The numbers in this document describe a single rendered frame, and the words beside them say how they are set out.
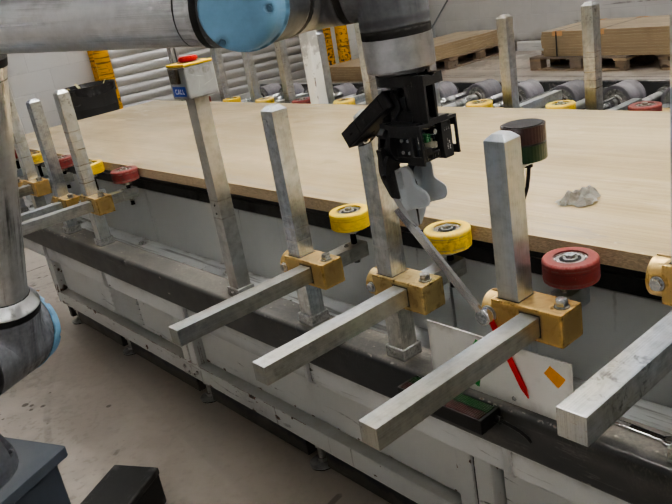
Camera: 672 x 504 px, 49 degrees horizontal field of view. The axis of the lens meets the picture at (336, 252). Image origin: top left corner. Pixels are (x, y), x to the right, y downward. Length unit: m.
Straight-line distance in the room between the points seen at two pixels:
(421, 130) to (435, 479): 1.11
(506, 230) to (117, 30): 0.55
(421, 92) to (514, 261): 0.27
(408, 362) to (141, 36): 0.69
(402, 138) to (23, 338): 0.84
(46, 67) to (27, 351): 7.51
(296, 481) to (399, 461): 0.41
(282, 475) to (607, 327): 1.26
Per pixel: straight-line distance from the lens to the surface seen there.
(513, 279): 1.04
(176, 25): 0.90
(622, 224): 1.23
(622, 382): 0.70
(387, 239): 1.19
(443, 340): 1.18
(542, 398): 1.10
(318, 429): 2.12
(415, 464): 1.89
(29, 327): 1.48
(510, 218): 1.01
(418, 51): 0.94
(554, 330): 1.03
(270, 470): 2.30
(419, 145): 0.96
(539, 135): 1.02
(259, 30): 0.84
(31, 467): 1.49
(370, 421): 0.85
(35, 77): 8.87
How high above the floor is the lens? 1.33
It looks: 20 degrees down
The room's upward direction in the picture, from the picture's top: 10 degrees counter-clockwise
